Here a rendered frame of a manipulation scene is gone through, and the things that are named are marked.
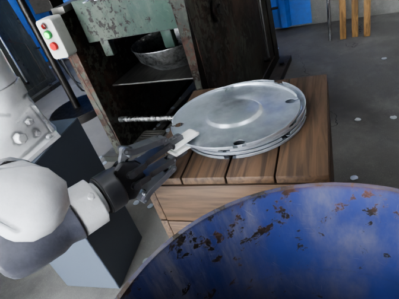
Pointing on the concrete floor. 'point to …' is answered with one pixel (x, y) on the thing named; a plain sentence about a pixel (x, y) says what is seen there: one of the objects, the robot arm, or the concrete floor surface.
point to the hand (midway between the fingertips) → (183, 142)
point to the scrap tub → (282, 248)
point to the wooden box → (250, 165)
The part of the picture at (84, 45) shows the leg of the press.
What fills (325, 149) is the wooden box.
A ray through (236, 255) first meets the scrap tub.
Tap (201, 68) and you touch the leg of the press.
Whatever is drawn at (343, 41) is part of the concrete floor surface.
